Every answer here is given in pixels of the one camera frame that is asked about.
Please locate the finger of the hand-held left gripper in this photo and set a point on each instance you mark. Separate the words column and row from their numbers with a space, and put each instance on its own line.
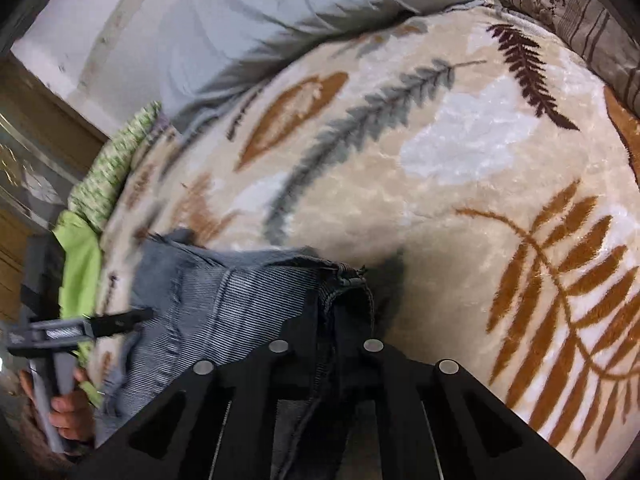
column 120, row 321

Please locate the wooden cabinet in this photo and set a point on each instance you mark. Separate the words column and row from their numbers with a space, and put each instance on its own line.
column 15, row 240

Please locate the green cloth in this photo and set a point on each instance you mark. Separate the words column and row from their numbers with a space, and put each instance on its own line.
column 80, row 260

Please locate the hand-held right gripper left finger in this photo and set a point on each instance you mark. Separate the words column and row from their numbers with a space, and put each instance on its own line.
column 300, row 330

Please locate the blue denim pants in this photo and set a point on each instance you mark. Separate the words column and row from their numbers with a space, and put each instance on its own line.
column 225, row 300

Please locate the person's left hand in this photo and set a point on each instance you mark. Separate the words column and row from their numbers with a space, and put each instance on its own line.
column 75, row 410

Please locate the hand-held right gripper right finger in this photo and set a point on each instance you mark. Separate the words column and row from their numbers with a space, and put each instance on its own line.
column 380, row 370

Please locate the brown patterned pillow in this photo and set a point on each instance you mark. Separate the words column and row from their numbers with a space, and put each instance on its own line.
column 575, row 10

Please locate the beige leaf-print blanket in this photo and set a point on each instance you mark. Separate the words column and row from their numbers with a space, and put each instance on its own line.
column 400, row 200

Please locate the grey-blue pillow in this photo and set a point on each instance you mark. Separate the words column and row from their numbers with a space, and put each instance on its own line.
column 275, row 10

